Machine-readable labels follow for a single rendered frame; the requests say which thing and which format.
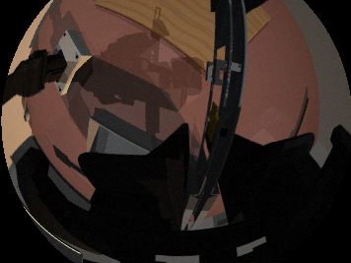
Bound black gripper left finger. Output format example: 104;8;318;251
77;122;190;231

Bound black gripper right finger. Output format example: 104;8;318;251
217;133;315;224

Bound rectangular grey tin with tan rim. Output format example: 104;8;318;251
86;108;164;156

